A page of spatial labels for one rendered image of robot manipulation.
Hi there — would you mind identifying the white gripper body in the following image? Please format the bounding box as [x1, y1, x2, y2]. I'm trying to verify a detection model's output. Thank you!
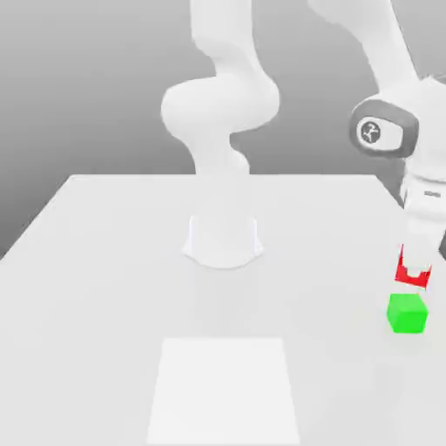
[399, 173, 446, 233]

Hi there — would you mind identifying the small red cube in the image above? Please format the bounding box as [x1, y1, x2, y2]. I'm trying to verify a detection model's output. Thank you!
[394, 243, 433, 291]

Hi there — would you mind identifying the small green cube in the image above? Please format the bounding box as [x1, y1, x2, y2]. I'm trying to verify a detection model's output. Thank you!
[386, 293, 429, 335]

